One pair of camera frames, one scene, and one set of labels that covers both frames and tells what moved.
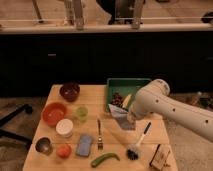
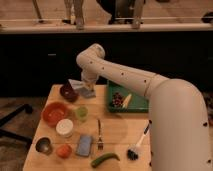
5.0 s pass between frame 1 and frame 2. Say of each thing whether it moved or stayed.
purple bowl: stayed
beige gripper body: moved
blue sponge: stayed
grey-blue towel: moved
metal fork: stayed
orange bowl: stayed
